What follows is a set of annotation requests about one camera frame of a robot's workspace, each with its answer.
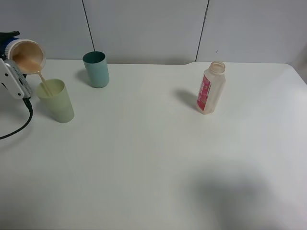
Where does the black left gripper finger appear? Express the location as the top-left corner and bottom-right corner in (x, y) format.
(0, 31), (20, 54)

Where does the blue-sleeved clear cup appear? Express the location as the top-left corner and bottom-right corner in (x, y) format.
(1, 37), (46, 74)

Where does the pink-labelled plastic drink bottle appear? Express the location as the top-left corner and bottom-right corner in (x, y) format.
(196, 61), (226, 115)

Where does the light green plastic cup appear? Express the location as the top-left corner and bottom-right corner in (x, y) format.
(36, 79), (74, 123)

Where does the teal green plastic cup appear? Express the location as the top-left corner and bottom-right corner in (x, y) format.
(83, 51), (109, 88)

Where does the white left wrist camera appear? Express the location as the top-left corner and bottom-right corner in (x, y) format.
(0, 59), (32, 99)

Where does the black left camera cable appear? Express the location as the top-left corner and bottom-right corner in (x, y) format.
(0, 98), (34, 141)

